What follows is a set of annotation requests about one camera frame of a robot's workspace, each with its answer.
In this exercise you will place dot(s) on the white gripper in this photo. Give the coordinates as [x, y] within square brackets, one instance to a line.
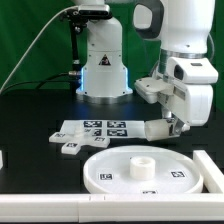
[185, 90]

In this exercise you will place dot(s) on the white round table top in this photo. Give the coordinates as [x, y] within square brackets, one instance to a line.
[141, 170]

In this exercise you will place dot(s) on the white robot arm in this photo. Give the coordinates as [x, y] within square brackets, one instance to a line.
[182, 27]

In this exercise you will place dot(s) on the white marker sheet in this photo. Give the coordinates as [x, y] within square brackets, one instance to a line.
[109, 128]

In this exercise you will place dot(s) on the white cross-shaped table base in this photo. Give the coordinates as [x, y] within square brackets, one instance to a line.
[71, 144]

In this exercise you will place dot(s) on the white right rail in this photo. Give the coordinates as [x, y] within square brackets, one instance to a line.
[213, 177]

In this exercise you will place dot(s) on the white rail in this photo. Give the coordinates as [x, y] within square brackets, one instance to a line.
[99, 208]
[213, 177]

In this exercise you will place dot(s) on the white front rail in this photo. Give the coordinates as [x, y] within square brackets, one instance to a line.
[99, 208]

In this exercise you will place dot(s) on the black camera stand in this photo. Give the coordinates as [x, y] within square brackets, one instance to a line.
[78, 19]

